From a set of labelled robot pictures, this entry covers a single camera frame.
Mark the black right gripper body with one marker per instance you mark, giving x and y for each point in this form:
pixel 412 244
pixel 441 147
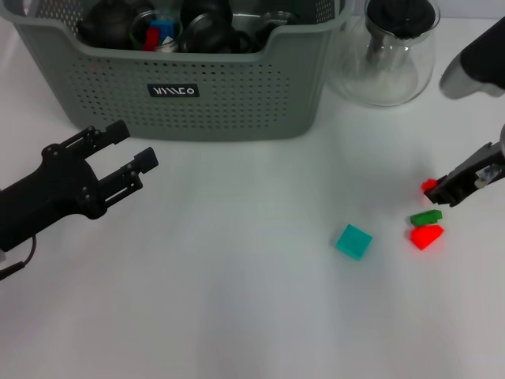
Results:
pixel 473 169

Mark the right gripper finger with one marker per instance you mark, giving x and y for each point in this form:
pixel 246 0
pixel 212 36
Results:
pixel 442 193

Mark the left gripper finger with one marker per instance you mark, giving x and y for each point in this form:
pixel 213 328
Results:
pixel 130 173
pixel 102 137

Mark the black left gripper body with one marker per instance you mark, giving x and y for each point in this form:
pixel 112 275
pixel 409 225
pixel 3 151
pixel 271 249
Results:
pixel 55 193

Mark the small green toy brick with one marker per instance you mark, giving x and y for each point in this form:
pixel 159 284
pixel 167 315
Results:
pixel 425 218

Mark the red sloped toy brick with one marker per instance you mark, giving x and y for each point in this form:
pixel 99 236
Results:
pixel 425 237

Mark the dark red toy brick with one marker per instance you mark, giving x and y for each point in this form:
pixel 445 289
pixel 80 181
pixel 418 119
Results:
pixel 151 39

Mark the white toy brick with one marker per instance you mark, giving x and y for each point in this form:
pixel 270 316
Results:
pixel 167 44

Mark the blue square toy plate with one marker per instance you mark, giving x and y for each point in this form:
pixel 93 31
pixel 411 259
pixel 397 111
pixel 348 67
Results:
pixel 165 28

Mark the grey-green perforated storage bin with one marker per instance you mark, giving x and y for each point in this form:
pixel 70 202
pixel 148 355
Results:
pixel 236 98

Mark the right gripper silver plug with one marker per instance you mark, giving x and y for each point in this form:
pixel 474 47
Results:
pixel 487 173

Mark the teal square toy plate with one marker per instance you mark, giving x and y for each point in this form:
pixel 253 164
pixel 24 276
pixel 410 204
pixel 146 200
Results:
pixel 354 241

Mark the dark clay teapot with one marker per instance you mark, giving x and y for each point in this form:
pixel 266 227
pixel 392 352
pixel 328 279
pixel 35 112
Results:
pixel 102 23

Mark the clear glass carafe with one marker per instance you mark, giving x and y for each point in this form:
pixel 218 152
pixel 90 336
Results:
pixel 386 79

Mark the black carafe lid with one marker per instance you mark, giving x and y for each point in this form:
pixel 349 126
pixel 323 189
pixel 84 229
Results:
pixel 402 16

